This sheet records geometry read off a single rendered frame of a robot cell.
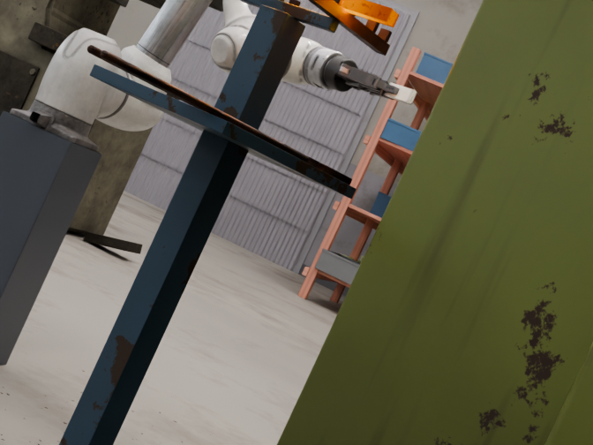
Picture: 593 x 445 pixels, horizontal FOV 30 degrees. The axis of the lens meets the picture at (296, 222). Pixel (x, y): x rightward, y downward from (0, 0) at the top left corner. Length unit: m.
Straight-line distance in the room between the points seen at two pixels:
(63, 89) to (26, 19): 3.52
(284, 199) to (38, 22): 6.00
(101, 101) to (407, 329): 1.44
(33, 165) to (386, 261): 1.33
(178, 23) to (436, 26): 9.08
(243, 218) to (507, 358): 10.46
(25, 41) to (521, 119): 4.89
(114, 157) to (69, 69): 3.51
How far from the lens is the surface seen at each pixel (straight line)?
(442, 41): 11.87
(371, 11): 1.78
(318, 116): 11.84
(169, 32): 2.93
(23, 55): 6.24
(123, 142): 6.28
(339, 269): 8.93
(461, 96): 1.63
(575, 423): 1.30
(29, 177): 2.75
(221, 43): 2.41
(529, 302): 1.47
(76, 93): 2.77
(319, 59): 2.47
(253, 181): 11.89
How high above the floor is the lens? 0.70
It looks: 1 degrees down
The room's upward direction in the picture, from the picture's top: 25 degrees clockwise
